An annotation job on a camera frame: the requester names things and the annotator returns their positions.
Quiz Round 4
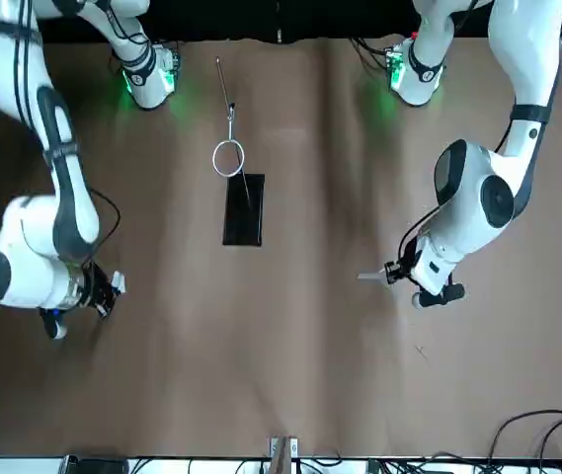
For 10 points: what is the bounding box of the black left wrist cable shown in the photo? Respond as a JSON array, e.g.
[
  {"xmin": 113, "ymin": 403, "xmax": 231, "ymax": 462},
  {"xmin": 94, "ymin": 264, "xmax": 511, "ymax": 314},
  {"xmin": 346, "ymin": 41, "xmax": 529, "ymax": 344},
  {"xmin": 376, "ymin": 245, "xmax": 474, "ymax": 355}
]
[{"xmin": 397, "ymin": 199, "xmax": 452, "ymax": 277}]

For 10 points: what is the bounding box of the aluminium profile post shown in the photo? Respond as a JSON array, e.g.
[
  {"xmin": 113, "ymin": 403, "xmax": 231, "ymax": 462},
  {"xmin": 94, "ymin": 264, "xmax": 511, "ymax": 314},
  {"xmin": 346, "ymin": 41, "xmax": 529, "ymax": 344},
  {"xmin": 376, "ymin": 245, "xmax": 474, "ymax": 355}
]
[{"xmin": 267, "ymin": 434, "xmax": 299, "ymax": 474}]

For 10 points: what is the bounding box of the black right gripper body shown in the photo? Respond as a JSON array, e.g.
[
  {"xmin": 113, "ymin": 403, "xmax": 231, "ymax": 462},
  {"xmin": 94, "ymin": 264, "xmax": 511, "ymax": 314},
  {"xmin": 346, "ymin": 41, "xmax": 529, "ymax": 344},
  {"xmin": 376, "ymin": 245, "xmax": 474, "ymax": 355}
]
[{"xmin": 81, "ymin": 263, "xmax": 110, "ymax": 317}]

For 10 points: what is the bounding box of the silver ring clamp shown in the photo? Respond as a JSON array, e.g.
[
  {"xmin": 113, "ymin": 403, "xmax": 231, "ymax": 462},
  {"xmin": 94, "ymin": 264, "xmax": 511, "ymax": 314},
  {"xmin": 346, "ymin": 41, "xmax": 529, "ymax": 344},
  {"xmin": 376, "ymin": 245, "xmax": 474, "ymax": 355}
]
[{"xmin": 210, "ymin": 101, "xmax": 247, "ymax": 178}]

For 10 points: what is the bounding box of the black left arm base cable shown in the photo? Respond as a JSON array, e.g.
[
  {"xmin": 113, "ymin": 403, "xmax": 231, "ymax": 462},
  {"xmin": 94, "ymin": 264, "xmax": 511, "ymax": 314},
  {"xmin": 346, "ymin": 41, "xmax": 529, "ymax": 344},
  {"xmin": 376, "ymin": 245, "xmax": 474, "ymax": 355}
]
[{"xmin": 352, "ymin": 37, "xmax": 393, "ymax": 68}]

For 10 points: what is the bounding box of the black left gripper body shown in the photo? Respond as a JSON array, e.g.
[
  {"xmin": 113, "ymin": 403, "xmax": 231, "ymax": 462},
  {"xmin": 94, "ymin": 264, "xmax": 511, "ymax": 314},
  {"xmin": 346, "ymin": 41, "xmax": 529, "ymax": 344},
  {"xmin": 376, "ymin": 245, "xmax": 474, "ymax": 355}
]
[{"xmin": 396, "ymin": 250, "xmax": 417, "ymax": 288}]

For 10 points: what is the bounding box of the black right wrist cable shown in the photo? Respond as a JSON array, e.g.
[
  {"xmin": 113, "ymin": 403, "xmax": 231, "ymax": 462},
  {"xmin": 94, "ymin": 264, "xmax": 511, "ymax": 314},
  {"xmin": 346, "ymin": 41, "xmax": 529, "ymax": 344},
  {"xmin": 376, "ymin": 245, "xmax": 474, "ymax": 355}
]
[{"xmin": 80, "ymin": 187, "xmax": 122, "ymax": 271}]

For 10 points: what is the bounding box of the black base metal rod stand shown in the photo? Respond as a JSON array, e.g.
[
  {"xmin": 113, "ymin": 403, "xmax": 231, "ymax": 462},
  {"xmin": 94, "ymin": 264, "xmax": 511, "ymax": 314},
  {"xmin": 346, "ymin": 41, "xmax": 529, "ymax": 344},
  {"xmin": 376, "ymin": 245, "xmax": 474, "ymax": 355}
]
[{"xmin": 214, "ymin": 56, "xmax": 267, "ymax": 247}]

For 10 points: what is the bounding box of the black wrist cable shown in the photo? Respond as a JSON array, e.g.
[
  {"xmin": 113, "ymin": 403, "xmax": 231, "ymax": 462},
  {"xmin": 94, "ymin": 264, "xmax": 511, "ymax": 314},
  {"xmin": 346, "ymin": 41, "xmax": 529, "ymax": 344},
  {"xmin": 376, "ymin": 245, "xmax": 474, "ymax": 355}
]
[
  {"xmin": 397, "ymin": 199, "xmax": 452, "ymax": 277},
  {"xmin": 80, "ymin": 187, "xmax": 122, "ymax": 271}
]

